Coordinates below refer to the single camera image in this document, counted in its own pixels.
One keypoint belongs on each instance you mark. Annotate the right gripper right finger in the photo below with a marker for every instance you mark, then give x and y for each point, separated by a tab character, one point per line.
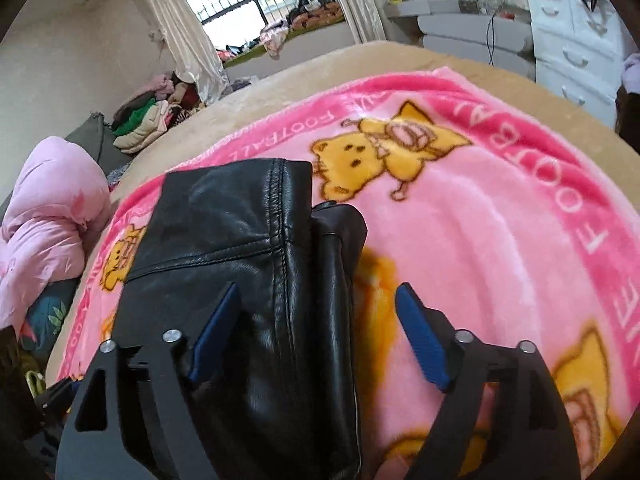
502	416

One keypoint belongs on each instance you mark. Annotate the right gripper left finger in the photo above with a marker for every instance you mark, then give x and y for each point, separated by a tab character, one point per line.
132	416

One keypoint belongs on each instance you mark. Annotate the black leather jacket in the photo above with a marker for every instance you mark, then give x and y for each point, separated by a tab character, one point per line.
283	404

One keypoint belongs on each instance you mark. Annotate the stack of folded clothes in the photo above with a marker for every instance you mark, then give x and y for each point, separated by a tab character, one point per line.
162	103

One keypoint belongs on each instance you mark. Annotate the clothes pile on windowsill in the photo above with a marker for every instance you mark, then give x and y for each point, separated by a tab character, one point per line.
306	16

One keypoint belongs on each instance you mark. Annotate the dark floral pillow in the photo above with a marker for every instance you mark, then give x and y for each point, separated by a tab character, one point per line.
45	319

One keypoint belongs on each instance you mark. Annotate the pink cartoon bear blanket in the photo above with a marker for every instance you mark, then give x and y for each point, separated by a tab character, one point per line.
396	404

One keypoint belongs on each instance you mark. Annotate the pink quilt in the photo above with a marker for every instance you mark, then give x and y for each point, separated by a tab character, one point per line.
59	204

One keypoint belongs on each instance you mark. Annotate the tan bed cover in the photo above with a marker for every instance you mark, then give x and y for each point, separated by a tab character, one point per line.
350	70

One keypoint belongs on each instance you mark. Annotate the left cream curtain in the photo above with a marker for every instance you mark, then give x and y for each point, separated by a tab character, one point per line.
196	58

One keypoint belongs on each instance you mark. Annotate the lilac garment on chair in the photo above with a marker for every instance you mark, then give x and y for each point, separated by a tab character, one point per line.
631	74

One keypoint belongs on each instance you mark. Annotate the white drawer chest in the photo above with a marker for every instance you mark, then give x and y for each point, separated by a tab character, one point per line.
580	48

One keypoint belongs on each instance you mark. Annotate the grey low cabinet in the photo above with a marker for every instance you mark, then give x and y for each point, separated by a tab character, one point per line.
501	40

